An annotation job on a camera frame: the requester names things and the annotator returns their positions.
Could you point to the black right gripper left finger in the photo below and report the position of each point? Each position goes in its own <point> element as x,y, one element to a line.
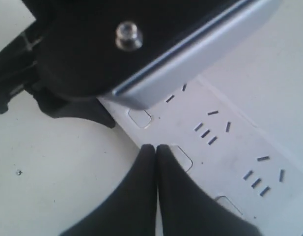
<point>130,210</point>

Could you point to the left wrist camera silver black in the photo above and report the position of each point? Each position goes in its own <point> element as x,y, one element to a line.
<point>136,52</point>

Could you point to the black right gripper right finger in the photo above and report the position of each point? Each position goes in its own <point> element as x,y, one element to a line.
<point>186,210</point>

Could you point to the white five-outlet power strip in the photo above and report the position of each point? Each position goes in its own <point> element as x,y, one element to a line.
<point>226,154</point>

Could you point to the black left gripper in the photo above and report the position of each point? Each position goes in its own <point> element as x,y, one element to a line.
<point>17,62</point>

